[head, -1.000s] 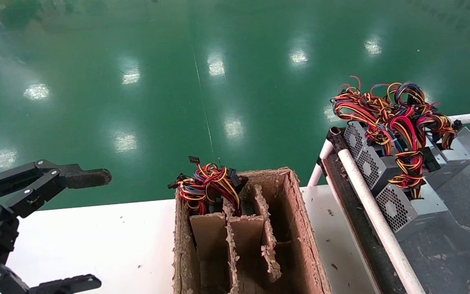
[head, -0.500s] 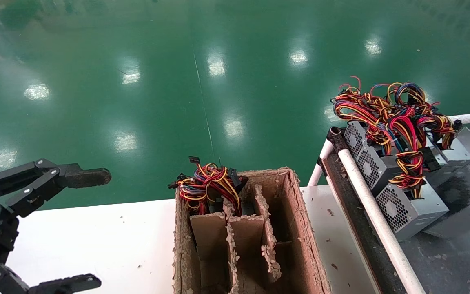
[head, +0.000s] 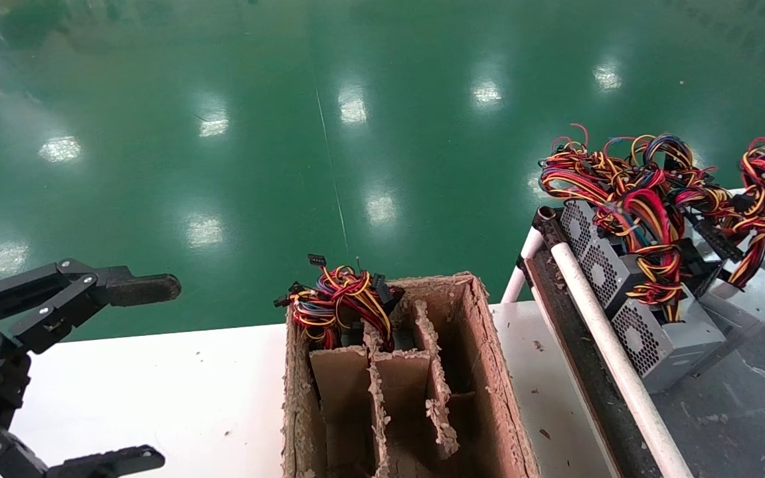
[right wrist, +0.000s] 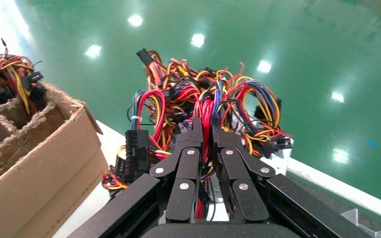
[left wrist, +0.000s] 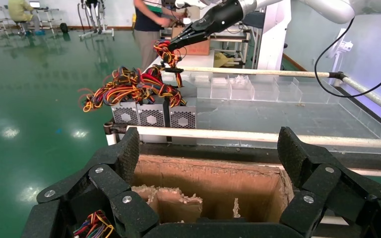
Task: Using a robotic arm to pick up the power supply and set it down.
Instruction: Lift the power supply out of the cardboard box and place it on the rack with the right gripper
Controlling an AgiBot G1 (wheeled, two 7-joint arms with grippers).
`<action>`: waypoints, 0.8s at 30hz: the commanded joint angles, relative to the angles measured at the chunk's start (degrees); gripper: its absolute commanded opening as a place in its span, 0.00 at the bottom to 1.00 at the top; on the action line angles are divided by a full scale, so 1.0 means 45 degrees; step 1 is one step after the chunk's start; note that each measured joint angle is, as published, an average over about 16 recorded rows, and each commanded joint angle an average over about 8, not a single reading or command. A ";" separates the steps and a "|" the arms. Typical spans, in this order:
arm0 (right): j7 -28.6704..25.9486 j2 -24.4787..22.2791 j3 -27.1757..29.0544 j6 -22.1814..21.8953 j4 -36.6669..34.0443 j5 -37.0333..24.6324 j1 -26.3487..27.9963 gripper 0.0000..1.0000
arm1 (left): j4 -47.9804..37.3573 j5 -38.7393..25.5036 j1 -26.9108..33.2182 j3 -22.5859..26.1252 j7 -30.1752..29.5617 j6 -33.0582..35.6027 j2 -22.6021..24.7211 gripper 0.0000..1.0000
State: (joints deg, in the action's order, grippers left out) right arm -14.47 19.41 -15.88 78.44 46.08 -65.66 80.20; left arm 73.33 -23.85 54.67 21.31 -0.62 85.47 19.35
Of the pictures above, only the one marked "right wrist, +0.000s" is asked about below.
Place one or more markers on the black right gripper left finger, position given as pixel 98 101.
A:
pixel 187 164

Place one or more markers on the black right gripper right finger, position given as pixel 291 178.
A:
pixel 233 164

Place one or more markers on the worn cardboard divider box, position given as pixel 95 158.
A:
pixel 46 170

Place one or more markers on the clear acrylic piece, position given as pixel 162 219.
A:
pixel 374 228

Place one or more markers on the long white pipe rail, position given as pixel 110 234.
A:
pixel 341 190

